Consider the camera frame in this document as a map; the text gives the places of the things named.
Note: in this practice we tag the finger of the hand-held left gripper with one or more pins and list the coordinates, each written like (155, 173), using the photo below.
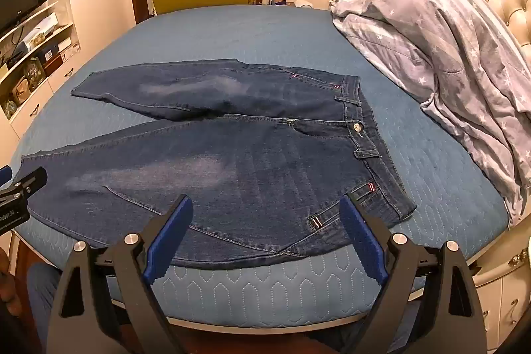
(4, 175)
(31, 180)

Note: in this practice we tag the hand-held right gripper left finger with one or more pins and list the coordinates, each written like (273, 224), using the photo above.
(171, 238)

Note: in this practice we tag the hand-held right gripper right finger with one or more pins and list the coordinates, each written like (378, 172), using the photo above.
(363, 242)

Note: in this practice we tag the blue denim pants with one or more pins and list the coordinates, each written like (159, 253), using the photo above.
(249, 171)

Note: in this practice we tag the person's left hand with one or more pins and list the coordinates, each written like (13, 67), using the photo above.
(7, 279)

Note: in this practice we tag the wrapped green ornament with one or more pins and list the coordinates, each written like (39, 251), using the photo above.
(8, 109)

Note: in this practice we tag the wrapped tan ornament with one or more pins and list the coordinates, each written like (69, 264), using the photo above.
(20, 92)

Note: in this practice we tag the wrapped golden ornament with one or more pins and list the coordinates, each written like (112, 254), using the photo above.
(33, 74)

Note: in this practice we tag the maroon box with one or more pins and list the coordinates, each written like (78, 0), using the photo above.
(58, 65)

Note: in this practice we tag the dark blue box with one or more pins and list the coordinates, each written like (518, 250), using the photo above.
(45, 54)

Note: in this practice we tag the white carton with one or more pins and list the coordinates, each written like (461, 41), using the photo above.
(68, 47)

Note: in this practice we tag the cream bedside table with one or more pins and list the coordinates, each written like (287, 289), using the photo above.
(506, 296)

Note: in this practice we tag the long white box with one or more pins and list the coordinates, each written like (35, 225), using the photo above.
(41, 26)

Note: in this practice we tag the grey star-print duvet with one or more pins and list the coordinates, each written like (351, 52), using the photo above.
(435, 47)

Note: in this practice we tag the bed with blue quilted cover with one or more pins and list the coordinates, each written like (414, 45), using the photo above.
(249, 39)

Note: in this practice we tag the small white object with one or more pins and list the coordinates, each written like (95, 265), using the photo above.
(304, 3)

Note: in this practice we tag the cream wall cabinet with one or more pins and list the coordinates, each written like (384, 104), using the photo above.
(95, 14)

